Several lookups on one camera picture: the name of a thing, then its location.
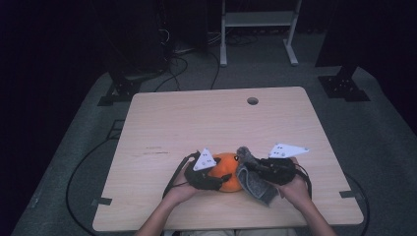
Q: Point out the orange plush toy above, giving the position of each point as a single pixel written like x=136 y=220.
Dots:
x=226 y=170

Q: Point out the black stand base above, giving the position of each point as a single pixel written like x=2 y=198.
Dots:
x=123 y=90
x=342 y=87

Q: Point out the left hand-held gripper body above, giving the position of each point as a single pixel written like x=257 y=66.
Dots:
x=200 y=178

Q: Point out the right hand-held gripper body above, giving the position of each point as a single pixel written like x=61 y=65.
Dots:
x=278 y=170

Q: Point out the person's right hand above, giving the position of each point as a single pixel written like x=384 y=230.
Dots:
x=295 y=195

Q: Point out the dark equipment cabinet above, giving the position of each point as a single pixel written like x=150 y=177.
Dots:
x=141 y=36

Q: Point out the black tape strip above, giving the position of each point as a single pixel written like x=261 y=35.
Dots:
x=103 y=201
x=350 y=194

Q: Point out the person's left hand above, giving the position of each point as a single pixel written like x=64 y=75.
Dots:
x=180 y=195

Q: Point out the white metal stand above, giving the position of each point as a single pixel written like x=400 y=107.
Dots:
x=259 y=18

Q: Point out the grey cloth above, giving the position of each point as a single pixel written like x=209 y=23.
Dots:
x=255 y=190

